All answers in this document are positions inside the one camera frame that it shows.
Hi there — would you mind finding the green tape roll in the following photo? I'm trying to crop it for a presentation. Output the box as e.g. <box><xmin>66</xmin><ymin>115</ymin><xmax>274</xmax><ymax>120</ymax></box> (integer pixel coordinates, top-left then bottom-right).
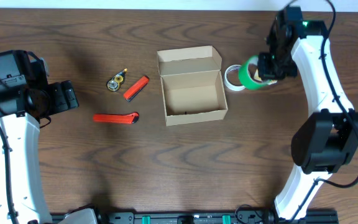
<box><xmin>238</xmin><ymin>55</ymin><xmax>276</xmax><ymax>90</ymax></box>

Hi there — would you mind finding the white tape roll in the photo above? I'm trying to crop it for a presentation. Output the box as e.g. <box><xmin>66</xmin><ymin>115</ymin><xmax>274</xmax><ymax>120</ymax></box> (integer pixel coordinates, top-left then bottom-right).
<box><xmin>223</xmin><ymin>65</ymin><xmax>245</xmax><ymax>91</ymax></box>

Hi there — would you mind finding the black yellow correction tape dispenser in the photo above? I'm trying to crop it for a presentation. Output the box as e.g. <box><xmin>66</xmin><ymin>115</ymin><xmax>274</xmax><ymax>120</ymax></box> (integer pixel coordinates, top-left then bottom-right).
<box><xmin>106</xmin><ymin>68</ymin><xmax>127</xmax><ymax>92</ymax></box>

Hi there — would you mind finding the yellow sticky note pad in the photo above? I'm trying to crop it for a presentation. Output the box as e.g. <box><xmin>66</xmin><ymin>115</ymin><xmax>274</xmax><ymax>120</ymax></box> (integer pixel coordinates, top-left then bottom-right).
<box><xmin>254</xmin><ymin>70</ymin><xmax>277</xmax><ymax>85</ymax></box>

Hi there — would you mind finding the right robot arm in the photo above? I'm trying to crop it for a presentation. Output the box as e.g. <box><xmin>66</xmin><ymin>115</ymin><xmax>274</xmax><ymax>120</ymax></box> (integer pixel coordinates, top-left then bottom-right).
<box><xmin>257</xmin><ymin>3</ymin><xmax>358</xmax><ymax>223</ymax></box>

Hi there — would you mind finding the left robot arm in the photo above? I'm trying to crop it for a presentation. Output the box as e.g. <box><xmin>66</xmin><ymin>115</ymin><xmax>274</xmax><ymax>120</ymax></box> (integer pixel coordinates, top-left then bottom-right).
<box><xmin>0</xmin><ymin>50</ymin><xmax>98</xmax><ymax>223</ymax></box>

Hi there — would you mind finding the long red utility knife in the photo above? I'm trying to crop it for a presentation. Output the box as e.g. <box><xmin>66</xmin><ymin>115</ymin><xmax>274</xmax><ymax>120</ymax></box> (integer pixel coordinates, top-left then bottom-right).
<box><xmin>93</xmin><ymin>112</ymin><xmax>139</xmax><ymax>124</ymax></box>

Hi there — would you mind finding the open cardboard box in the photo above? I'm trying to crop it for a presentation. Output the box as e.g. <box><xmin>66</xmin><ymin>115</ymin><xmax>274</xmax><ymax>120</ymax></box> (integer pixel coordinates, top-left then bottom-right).
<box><xmin>157</xmin><ymin>45</ymin><xmax>228</xmax><ymax>126</ymax></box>

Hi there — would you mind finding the right black cable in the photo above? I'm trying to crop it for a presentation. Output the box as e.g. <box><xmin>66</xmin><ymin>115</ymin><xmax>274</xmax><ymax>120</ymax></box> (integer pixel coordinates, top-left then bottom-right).
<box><xmin>284</xmin><ymin>0</ymin><xmax>358</xmax><ymax>224</ymax></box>

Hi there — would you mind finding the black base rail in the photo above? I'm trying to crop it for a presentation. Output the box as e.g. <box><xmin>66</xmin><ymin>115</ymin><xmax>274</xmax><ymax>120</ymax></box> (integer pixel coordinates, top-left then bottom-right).
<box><xmin>50</xmin><ymin>208</ymin><xmax>339</xmax><ymax>224</ymax></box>

